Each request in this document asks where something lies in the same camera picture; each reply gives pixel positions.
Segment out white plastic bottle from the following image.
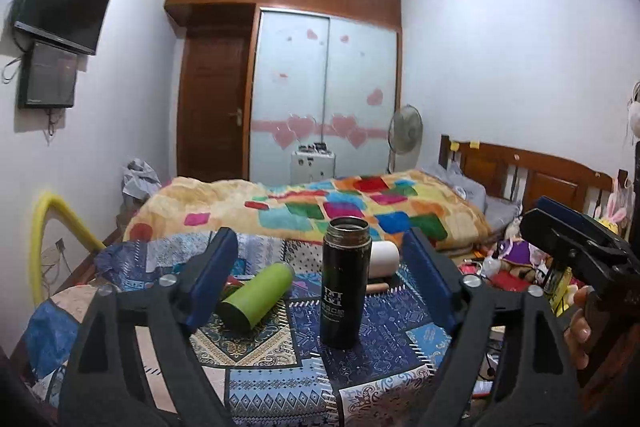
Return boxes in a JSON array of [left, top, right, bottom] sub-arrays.
[[480, 257, 501, 280]]

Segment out red cup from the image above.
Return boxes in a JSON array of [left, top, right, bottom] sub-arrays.
[[224, 275, 244, 288]]

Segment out wooden headboard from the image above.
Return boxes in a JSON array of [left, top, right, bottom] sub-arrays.
[[438, 134, 614, 215]]

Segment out grey pillow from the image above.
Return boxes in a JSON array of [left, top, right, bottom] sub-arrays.
[[423, 162, 522, 234]]

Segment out plush toy pile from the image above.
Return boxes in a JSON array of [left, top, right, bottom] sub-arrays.
[[491, 217, 551, 284]]

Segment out frosted sliding wardrobe doors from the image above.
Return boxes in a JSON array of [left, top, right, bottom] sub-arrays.
[[248, 10, 398, 186]]

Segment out black thermos cup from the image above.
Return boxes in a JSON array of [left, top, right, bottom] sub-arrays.
[[320, 217, 372, 350]]

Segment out large wall television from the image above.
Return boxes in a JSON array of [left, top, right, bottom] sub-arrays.
[[13, 0, 110, 55]]

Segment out white small cabinet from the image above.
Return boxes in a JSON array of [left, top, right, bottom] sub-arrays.
[[290, 146, 335, 185]]

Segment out grey clothes bundle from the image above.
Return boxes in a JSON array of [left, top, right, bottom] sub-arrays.
[[122, 158, 162, 202]]

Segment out brown wooden door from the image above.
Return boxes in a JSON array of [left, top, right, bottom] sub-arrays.
[[177, 26, 250, 182]]

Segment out white mug with handle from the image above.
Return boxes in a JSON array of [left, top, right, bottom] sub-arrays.
[[366, 241, 400, 295]]

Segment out yellow chick plush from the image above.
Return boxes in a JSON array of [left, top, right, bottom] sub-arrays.
[[596, 185, 630, 237]]

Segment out green cup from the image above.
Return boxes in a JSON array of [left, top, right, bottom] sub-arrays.
[[217, 262, 295, 334]]

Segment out colourful patch yellow duvet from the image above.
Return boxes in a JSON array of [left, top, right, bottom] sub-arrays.
[[124, 169, 491, 251]]

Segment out right hand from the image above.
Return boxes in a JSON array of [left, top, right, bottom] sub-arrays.
[[564, 285, 593, 371]]

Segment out yellow foam tube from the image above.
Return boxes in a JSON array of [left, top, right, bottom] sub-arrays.
[[27, 191, 106, 308]]

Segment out blue patchwork blanket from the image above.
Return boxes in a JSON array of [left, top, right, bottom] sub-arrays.
[[22, 229, 501, 427]]

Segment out standing electric fan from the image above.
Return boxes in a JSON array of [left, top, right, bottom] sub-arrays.
[[386, 104, 423, 173]]

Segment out small wall monitor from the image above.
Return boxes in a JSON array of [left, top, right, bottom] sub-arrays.
[[17, 41, 79, 109]]

